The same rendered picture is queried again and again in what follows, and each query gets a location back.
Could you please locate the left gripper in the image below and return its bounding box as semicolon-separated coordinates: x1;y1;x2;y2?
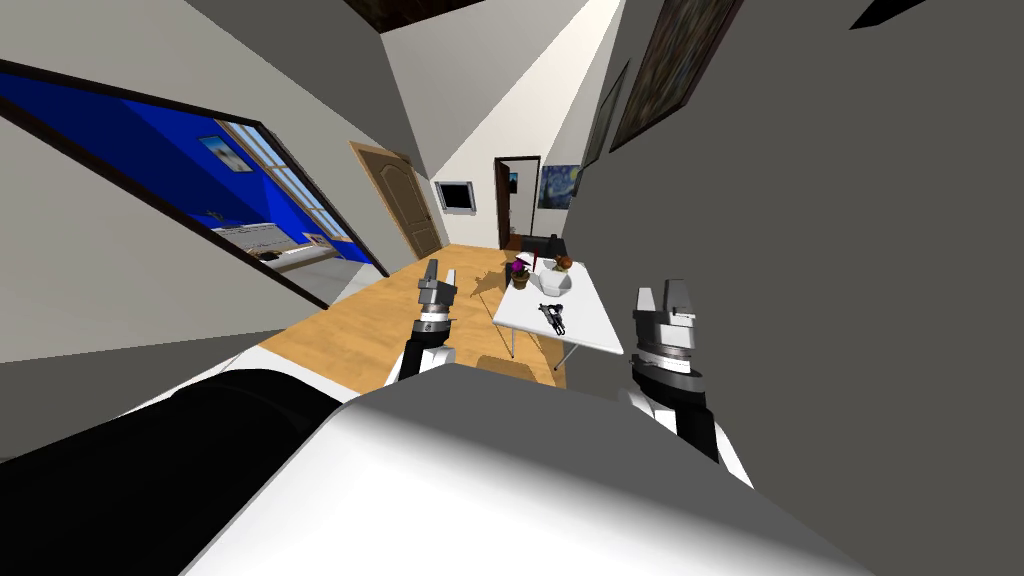
415;257;460;321

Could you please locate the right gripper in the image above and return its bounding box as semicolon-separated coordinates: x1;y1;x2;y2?
631;279;698;353

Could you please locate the white table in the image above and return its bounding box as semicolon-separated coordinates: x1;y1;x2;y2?
491;254;625;371

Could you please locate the brown arched panel door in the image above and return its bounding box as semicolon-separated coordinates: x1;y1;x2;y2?
348;141;446;262

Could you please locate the dark brown open door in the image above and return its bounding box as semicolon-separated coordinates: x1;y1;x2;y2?
493;155;543;252

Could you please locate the blue starry night painting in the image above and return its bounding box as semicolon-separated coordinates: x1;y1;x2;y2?
536;163;584;212

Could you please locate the white bed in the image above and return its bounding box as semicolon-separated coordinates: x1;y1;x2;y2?
209;223;344;272

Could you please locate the white framed window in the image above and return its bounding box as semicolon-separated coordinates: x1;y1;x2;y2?
214;119;354;243

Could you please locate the narrow dark framed painting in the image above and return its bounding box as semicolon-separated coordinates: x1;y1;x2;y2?
580;59;632;170

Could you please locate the large dark framed painting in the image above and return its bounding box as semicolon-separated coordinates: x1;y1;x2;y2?
608;0;742;154

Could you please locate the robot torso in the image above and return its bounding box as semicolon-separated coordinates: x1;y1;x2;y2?
179;363;883;576

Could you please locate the small light blue picture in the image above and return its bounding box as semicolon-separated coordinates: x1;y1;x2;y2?
197;135;257;176

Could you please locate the dark framed wall screen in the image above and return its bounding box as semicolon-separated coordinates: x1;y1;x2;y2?
433;180;480;217

